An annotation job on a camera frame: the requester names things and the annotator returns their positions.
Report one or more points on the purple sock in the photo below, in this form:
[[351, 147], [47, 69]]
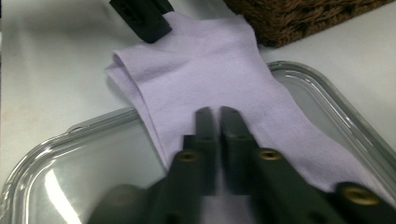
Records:
[[130, 90], [211, 77]]

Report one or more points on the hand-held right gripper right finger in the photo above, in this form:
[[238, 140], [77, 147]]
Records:
[[236, 146]]

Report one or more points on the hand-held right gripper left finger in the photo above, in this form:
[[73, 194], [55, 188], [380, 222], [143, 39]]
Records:
[[204, 149]]

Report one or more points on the brown woven basket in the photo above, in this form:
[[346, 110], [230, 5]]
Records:
[[295, 18]]

